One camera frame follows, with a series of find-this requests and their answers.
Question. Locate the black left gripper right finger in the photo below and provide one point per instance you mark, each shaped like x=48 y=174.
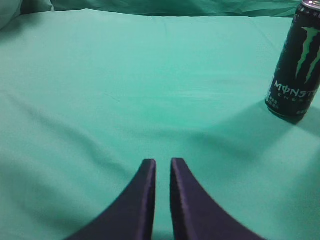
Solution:
x=195 y=215

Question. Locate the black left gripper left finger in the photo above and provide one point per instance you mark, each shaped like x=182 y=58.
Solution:
x=131 y=215

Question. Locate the green table cloth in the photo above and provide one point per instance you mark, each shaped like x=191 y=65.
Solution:
x=86 y=95

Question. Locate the black Monster energy can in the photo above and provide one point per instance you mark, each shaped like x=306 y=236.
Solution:
x=296 y=78

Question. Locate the green backdrop cloth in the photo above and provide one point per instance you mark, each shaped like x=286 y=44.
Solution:
x=10 y=9

